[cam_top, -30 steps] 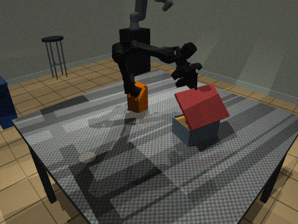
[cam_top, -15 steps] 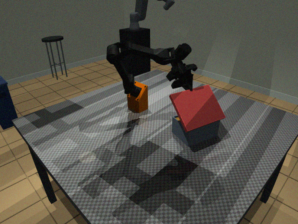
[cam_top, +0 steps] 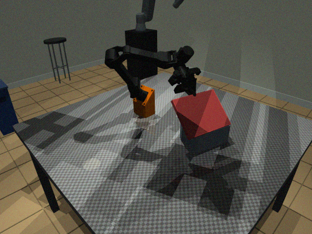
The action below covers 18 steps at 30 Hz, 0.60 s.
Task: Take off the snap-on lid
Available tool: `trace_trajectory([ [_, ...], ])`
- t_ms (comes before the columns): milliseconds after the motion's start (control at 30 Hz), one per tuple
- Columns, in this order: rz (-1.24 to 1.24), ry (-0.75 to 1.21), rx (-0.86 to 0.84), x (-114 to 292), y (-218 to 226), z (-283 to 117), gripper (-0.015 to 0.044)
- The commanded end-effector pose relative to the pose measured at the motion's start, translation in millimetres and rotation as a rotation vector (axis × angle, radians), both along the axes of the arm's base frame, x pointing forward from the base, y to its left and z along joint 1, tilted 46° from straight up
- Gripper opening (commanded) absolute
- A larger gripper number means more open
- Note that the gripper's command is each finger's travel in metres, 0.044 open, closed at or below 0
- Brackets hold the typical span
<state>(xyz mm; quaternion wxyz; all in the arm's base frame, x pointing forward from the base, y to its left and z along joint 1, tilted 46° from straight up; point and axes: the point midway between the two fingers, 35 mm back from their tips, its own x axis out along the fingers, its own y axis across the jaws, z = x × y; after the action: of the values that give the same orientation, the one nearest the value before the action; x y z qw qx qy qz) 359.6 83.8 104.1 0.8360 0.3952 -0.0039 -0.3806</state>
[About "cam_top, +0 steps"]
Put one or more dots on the red lid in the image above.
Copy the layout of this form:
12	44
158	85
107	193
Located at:
200	114

